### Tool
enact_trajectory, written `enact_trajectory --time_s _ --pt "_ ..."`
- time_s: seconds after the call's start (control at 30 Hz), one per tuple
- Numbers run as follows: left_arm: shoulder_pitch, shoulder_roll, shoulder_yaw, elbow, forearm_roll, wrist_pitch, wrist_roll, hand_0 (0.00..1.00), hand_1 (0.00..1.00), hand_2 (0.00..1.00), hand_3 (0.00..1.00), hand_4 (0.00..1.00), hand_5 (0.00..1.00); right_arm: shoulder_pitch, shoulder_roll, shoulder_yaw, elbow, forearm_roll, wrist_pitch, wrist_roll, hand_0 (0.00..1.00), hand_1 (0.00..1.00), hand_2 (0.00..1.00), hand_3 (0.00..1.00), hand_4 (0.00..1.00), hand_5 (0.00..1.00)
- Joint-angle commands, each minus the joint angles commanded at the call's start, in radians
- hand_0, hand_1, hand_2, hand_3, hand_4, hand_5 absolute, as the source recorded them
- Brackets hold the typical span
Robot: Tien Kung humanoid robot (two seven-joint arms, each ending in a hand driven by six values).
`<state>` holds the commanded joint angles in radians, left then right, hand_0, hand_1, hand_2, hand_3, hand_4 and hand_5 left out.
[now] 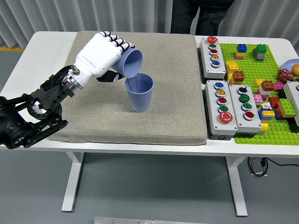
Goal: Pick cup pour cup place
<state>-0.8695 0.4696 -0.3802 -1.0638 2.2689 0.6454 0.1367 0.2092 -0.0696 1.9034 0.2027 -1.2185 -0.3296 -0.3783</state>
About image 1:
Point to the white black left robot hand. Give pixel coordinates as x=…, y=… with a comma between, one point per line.
x=98, y=56

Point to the blue ribbed plastic cup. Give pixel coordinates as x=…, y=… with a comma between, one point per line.
x=133, y=63
x=140, y=100

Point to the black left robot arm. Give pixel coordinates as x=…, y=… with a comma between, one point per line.
x=46, y=95

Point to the white pleated curtain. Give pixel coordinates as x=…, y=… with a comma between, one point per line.
x=70, y=14

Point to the grey-brown fabric mat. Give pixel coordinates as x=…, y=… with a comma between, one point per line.
x=140, y=126

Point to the person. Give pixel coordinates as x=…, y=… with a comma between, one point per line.
x=184, y=16

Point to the slim five-button control box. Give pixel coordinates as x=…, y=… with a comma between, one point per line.
x=205, y=58

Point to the wide five-button control box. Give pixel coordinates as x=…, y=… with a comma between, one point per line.
x=212, y=109

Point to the orange-brown brick on yellow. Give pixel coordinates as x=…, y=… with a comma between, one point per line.
x=238, y=77

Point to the blue yellow pink brick stack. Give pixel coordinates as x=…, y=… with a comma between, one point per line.
x=241, y=50

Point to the white table leg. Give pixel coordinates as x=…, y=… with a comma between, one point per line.
x=70, y=198
x=238, y=186

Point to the four-button box with selector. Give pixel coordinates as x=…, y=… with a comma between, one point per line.
x=236, y=105

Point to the green studded baseplate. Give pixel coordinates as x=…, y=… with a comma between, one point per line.
x=250, y=65

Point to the green grey brick stack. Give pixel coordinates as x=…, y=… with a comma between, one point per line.
x=259, y=52

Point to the small yellow toy brick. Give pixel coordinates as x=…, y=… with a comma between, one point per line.
x=258, y=82

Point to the pink toy brick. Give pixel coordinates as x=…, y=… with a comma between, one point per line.
x=258, y=98

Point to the orange-brown brick on white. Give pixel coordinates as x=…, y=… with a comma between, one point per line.
x=267, y=86

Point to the small white printed brick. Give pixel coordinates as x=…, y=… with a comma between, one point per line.
x=266, y=106

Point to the blue yellow toy brick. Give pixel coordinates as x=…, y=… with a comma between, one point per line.
x=267, y=114

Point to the yellow rounded toy brick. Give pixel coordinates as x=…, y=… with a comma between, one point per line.
x=263, y=128

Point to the red toy brick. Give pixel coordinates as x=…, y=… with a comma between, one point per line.
x=273, y=102

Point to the magenta toy brick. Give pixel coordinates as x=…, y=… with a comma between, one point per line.
x=278, y=86

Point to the red valve handwheel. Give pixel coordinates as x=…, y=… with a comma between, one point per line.
x=283, y=75

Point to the pale blue plate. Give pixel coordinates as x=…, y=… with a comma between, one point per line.
x=288, y=64

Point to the green brick on orange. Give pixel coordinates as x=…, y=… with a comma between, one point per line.
x=286, y=107

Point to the white control box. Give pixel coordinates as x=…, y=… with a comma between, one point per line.
x=293, y=91

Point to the orange toy ball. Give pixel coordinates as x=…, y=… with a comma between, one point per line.
x=296, y=69

